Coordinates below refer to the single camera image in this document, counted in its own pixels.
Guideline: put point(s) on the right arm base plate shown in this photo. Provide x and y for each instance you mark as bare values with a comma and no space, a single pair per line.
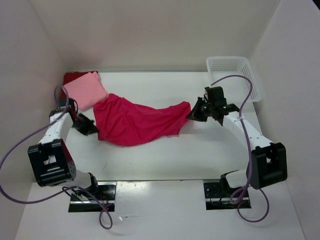
216,198

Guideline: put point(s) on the pink t shirt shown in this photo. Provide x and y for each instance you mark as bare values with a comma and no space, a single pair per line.
86,90

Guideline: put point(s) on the white plastic laundry basket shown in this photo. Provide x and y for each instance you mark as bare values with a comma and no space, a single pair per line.
236,77

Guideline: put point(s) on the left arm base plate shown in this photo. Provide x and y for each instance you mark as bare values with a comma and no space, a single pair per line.
83,203

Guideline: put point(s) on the magenta t shirt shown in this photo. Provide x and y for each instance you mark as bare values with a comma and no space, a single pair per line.
126,124

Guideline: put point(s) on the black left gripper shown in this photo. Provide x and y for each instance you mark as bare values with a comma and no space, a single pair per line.
90,128

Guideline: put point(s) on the dark red t shirt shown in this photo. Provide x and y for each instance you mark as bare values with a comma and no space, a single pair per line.
71,76

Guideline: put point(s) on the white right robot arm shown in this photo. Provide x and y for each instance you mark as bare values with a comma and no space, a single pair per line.
267,160

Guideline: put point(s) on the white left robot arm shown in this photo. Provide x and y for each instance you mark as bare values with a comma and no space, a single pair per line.
50,159

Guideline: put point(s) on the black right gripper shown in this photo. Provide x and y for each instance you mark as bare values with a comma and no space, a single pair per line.
195,114

